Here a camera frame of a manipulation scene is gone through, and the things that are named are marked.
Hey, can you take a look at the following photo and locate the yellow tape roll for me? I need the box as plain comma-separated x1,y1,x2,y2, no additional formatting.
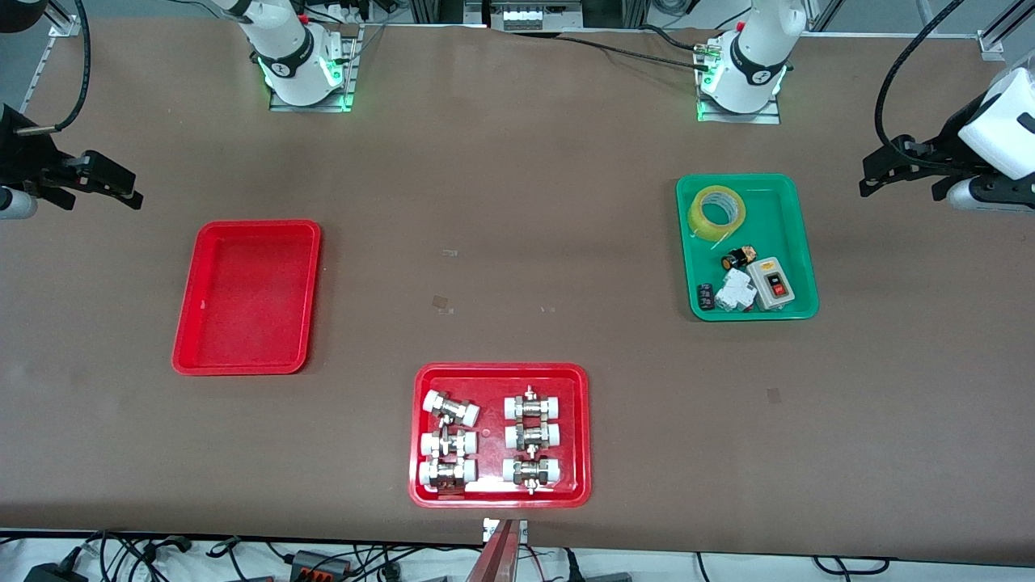
687,185,747,243

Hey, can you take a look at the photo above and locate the green plastic tray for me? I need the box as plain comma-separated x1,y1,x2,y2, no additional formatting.
676,173,821,323

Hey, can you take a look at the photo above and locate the empty red plastic tray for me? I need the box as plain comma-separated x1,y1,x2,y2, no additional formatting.
171,220,322,377

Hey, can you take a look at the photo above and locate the red tray with fittings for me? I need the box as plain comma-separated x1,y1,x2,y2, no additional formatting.
408,362,592,509

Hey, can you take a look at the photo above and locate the white circuit breaker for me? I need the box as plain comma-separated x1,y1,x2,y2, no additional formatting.
714,268,758,314

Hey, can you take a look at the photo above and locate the black power adapter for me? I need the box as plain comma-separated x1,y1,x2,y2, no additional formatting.
23,558,88,582

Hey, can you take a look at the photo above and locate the white power strip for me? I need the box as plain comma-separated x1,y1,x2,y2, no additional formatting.
500,6,568,32

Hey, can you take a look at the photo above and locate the metal fitting with white caps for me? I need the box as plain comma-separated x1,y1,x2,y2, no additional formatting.
504,386,563,422
419,428,479,458
423,390,481,428
501,456,562,495
504,421,562,452
417,458,479,493

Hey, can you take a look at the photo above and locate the grey orange connector box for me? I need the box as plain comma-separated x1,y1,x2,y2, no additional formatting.
289,549,354,580

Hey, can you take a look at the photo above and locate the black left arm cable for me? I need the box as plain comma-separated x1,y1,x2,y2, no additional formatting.
877,0,971,172

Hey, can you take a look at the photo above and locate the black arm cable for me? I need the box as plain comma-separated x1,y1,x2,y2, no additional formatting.
877,0,971,172
15,0,91,135

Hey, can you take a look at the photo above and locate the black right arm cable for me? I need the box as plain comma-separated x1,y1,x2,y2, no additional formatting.
15,0,91,135

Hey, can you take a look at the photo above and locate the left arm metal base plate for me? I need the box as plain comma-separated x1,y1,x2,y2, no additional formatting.
696,39,783,124

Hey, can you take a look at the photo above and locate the grey switch box red button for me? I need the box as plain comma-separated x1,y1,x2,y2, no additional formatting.
747,256,798,311

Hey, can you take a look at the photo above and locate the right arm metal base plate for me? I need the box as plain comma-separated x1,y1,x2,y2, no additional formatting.
268,23,361,113

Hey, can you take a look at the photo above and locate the black table cable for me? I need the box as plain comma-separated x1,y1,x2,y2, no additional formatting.
558,23,722,72

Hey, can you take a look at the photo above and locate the red aluminium camera post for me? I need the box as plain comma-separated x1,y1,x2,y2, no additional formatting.
464,517,530,582

